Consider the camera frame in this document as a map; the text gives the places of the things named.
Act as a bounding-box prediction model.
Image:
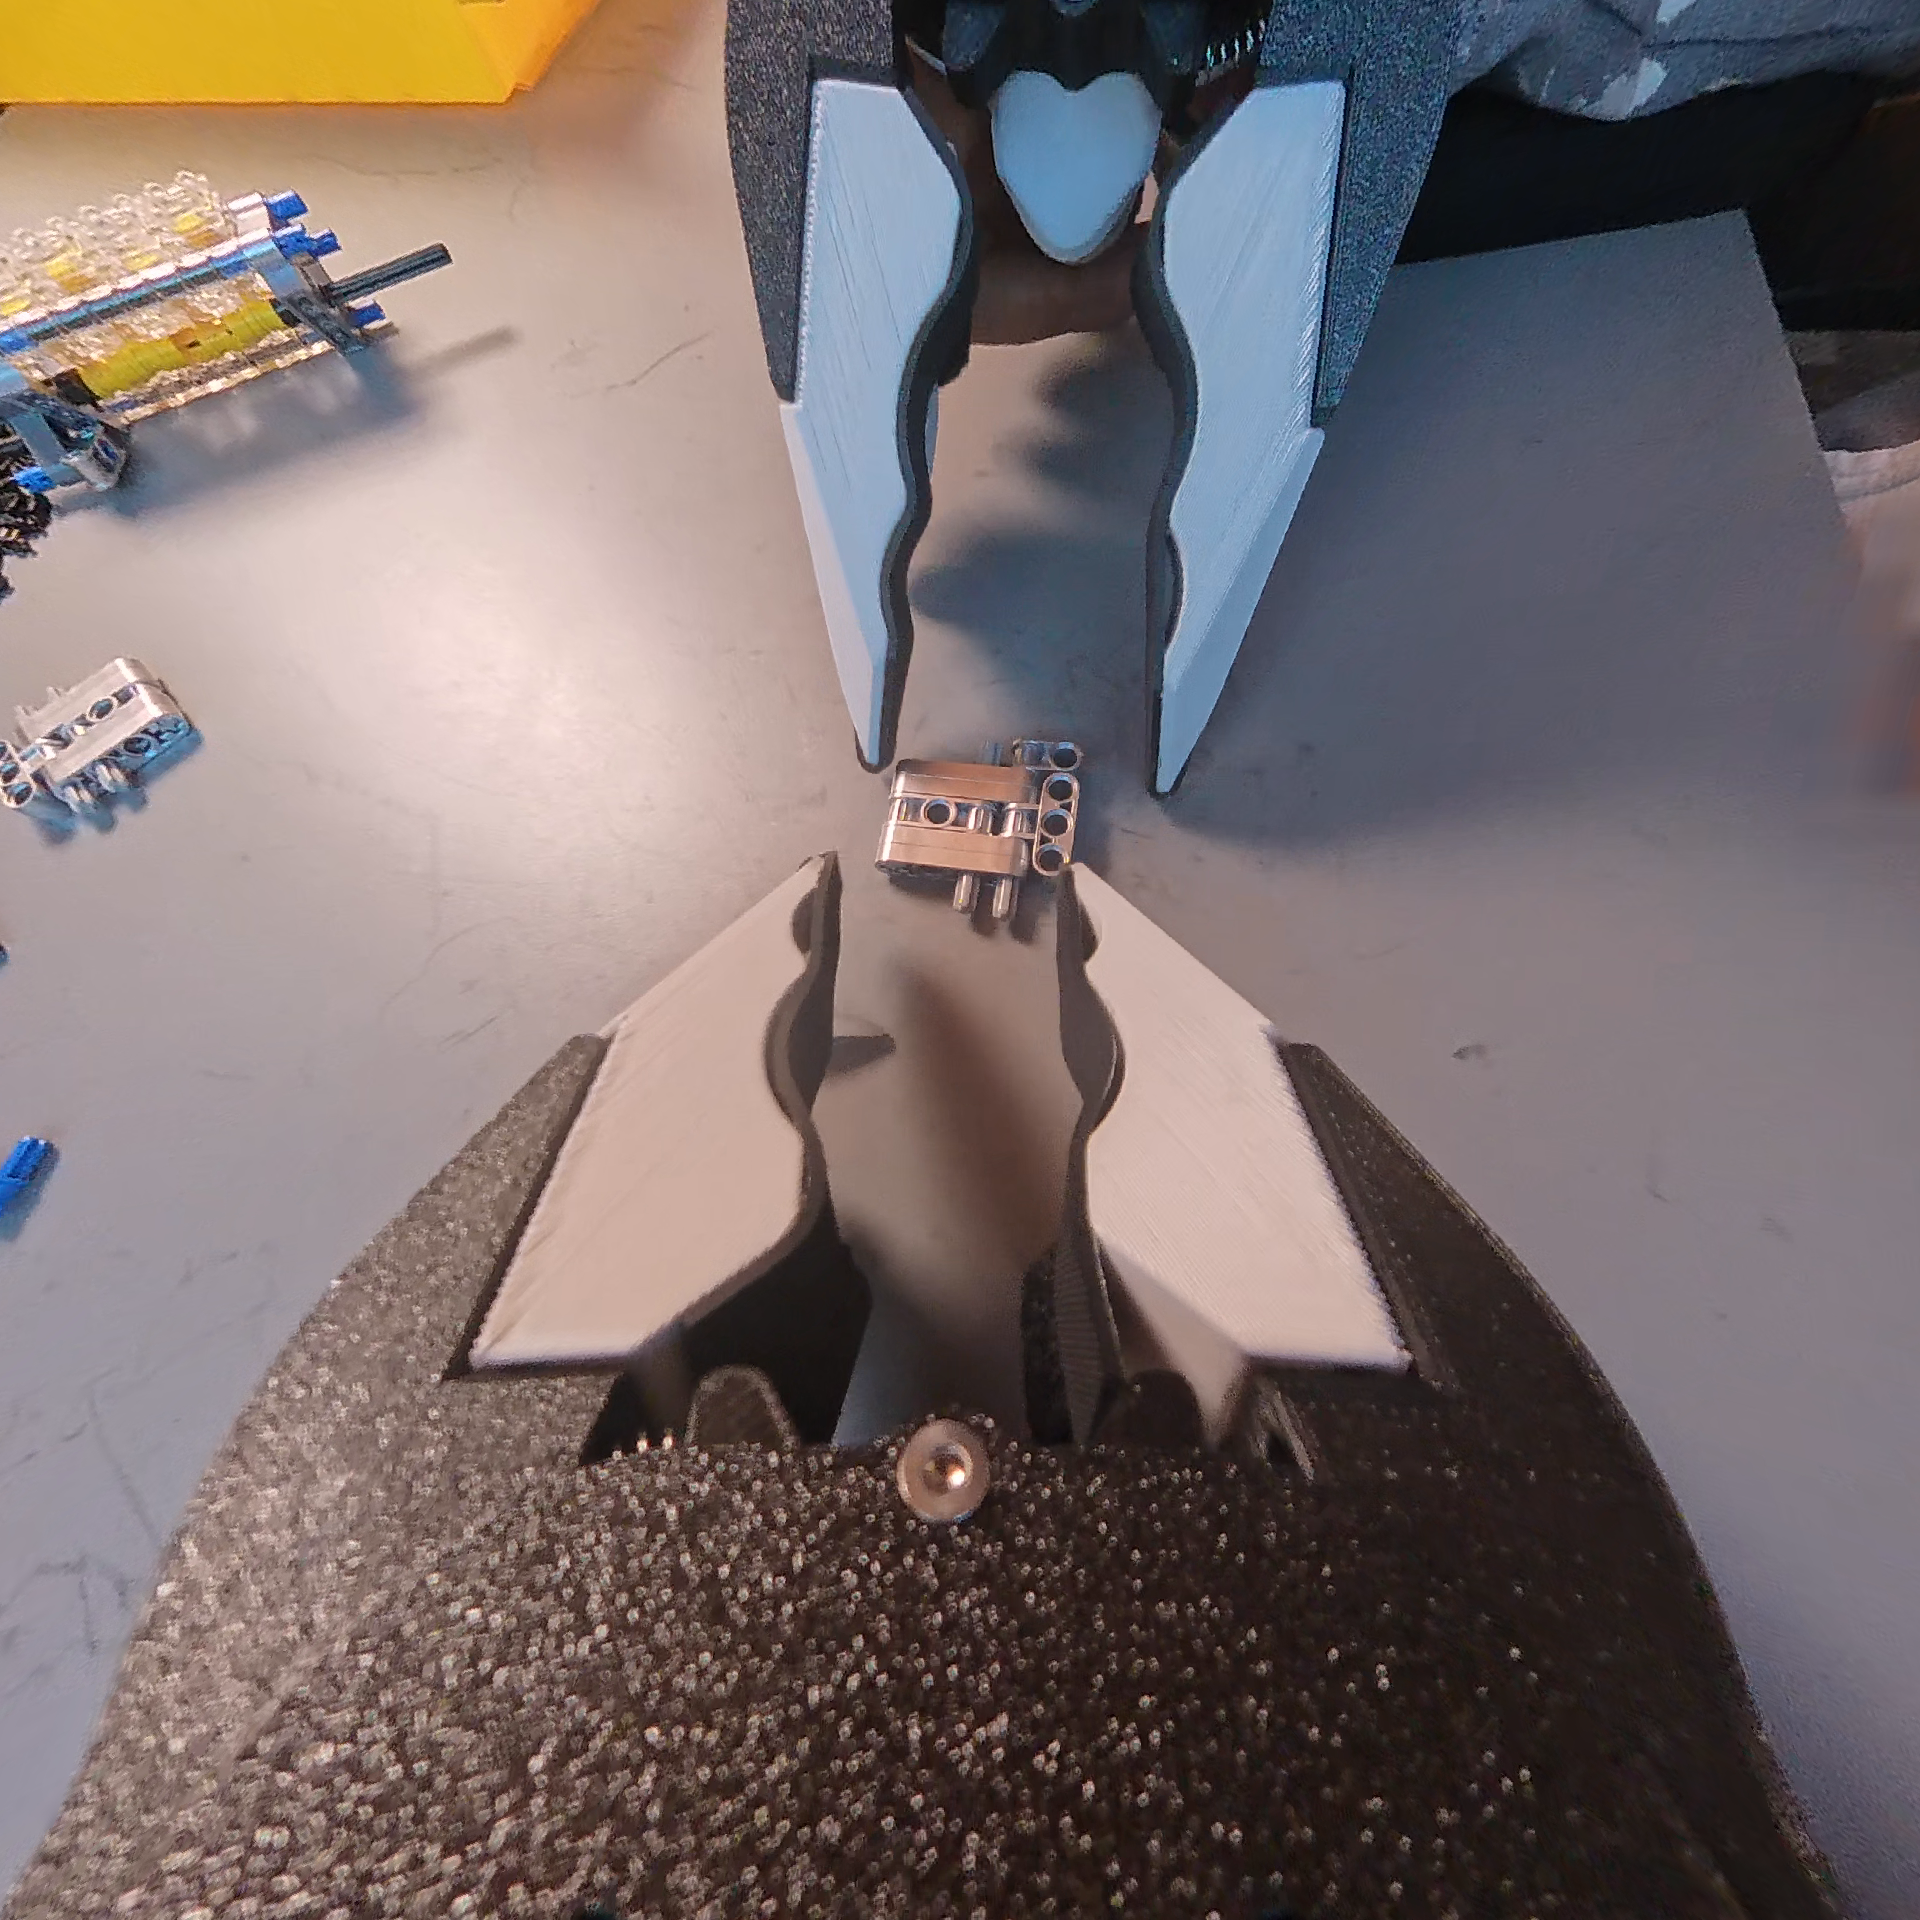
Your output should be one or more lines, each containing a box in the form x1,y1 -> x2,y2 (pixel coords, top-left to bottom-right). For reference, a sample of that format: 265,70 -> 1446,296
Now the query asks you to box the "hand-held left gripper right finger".
1036,867 -> 1410,1443

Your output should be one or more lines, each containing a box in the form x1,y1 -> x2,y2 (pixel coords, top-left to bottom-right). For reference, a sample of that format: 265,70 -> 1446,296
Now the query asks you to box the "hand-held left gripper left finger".
468,855 -> 873,1443

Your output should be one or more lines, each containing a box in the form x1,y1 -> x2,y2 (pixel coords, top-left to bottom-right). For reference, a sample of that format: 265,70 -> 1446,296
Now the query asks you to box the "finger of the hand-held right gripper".
775,76 -> 984,768
1133,76 -> 1350,796

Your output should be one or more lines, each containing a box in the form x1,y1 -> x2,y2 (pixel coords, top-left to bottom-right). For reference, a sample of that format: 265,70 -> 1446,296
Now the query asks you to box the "small grey beam assembly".
0,655 -> 204,820
873,735 -> 1087,910

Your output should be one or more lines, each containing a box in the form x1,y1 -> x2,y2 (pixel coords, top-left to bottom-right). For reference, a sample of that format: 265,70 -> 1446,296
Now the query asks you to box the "grey desk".
0,0 -> 1920,1920

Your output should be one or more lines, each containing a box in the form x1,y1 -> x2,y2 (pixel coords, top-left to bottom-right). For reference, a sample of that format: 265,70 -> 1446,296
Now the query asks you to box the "person's right hand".
976,253 -> 1177,345

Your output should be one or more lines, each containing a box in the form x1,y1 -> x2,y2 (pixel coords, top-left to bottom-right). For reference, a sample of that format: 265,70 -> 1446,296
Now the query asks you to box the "empty yellow bin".
0,0 -> 608,112

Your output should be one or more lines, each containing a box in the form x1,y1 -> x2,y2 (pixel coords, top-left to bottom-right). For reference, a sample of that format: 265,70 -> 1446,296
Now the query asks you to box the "clear yellow gear assembly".
0,179 -> 458,495

